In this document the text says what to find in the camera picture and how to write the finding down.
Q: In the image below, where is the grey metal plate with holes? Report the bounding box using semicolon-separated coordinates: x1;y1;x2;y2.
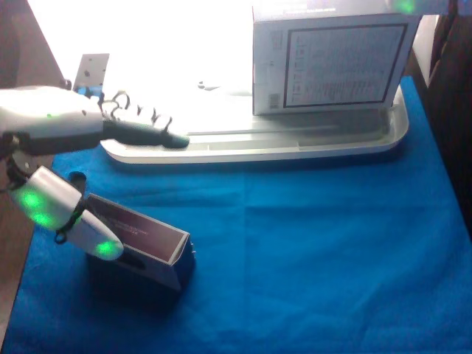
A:
72;53;111;95

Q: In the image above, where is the white plastic tray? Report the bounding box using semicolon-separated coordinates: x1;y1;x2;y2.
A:
99;51;411;164

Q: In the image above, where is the calculator box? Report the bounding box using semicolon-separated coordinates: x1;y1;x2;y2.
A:
251;0;422;117

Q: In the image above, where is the blue cloth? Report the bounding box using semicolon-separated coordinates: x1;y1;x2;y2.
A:
0;75;472;354

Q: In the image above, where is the small maroon-top product box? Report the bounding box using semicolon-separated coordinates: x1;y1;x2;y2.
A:
86;193;197;293

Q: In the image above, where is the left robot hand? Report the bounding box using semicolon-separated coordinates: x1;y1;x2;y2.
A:
0;86;192;156

